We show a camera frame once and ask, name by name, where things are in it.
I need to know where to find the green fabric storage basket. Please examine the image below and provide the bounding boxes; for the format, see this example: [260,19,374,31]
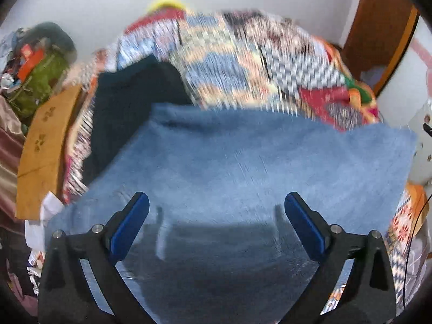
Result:
[4,50,69,119]

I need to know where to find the grey neck pillow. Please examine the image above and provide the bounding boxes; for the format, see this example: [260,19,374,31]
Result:
[25,22,77,65]

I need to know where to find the striped red gold curtain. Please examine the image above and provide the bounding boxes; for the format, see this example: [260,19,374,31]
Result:
[1,97,26,229]

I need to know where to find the black folded garment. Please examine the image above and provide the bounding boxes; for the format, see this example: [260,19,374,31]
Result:
[83,55,192,185]

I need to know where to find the orange box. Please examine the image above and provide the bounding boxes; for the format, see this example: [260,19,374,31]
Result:
[18,49,45,82]

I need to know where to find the colourful patchwork quilt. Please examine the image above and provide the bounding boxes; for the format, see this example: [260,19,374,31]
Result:
[62,6,420,315]

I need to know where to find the blue denim jeans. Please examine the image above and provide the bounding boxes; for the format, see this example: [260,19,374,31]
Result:
[47,104,417,323]

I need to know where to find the wooden lap desk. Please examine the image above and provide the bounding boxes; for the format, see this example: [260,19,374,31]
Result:
[15,85,82,220]

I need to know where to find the white crumpled sheet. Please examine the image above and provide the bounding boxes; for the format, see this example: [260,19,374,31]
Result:
[25,192,65,268]

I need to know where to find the yellow foam tube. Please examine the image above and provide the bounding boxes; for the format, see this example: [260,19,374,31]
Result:
[147,0,187,13]

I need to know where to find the wooden wardrobe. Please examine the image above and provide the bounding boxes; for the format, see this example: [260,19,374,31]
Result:
[342,0,419,95]

